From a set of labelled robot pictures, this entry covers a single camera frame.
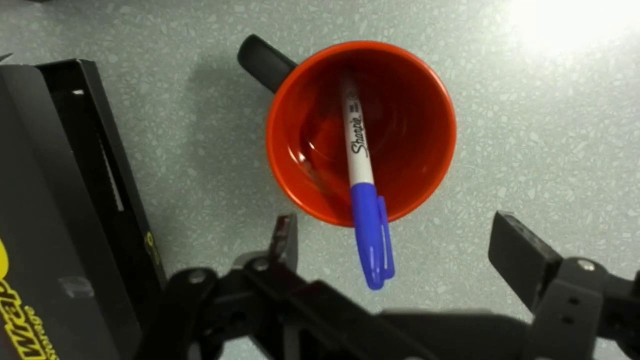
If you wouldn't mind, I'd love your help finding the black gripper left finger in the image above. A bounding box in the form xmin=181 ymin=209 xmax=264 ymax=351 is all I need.
xmin=136 ymin=211 xmax=376 ymax=360

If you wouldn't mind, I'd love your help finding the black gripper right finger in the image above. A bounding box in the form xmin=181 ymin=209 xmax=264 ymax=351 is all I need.
xmin=488 ymin=209 xmax=640 ymax=360

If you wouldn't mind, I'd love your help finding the blue capped white marker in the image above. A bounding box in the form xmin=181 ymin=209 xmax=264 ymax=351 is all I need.
xmin=341 ymin=74 xmax=399 ymax=292

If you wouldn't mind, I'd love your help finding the red and black mug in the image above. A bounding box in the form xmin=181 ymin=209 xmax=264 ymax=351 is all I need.
xmin=237 ymin=31 xmax=461 ymax=229

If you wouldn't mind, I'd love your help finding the black box with yellow print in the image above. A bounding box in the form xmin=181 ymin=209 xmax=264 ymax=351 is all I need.
xmin=0 ymin=57 xmax=169 ymax=360

